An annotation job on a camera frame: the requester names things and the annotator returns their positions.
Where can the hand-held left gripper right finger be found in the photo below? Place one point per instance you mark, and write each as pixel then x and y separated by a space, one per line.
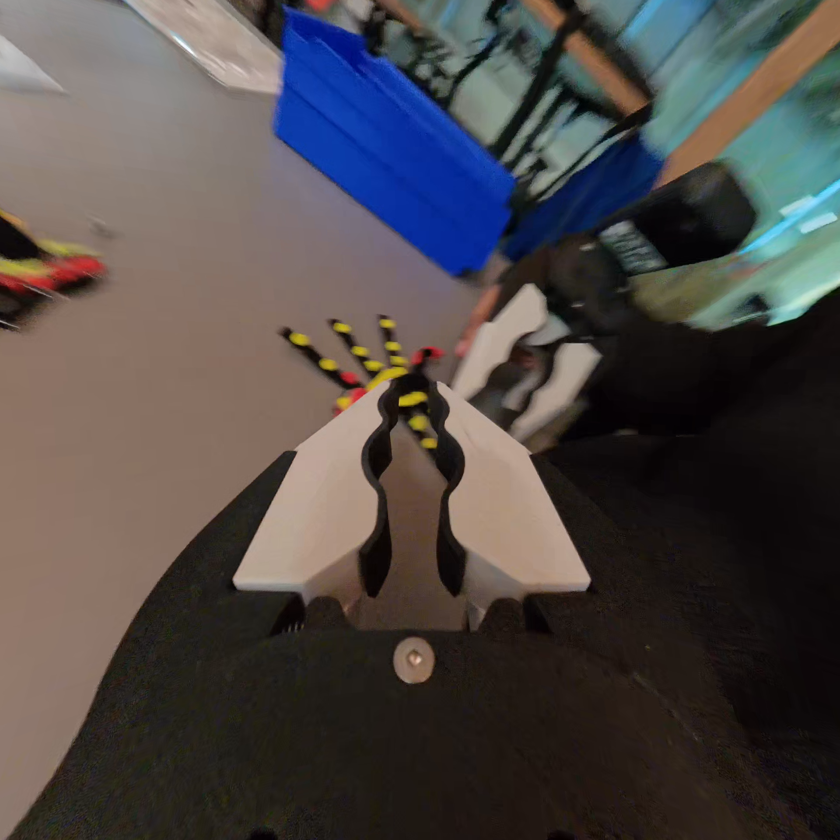
pixel 512 518

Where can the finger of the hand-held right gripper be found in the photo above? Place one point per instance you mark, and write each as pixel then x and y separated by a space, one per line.
pixel 564 380
pixel 505 328

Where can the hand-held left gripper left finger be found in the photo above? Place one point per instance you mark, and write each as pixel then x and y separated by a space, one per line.
pixel 315 518

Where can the black yellow red lego model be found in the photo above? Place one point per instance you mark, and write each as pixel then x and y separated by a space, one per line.
pixel 358 351

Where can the pile of loose lego pieces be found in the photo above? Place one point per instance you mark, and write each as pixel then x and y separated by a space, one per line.
pixel 65 269

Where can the person's right hand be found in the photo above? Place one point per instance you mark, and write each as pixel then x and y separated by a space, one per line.
pixel 478 321

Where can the tan wooden beam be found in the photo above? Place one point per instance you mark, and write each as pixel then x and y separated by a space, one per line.
pixel 754 92

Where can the tan edged desk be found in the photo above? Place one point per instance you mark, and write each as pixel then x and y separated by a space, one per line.
pixel 597 56

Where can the black metal stand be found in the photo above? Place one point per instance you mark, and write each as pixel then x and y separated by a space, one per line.
pixel 544 85

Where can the person's black knit clothing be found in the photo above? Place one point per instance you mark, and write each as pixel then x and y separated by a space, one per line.
pixel 722 525

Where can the blue plastic bin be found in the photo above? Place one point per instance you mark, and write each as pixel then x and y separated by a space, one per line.
pixel 394 144

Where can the clear plastic bag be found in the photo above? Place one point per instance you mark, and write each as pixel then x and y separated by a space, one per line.
pixel 223 46

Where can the instruction booklet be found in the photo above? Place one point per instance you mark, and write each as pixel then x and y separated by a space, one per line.
pixel 19 72

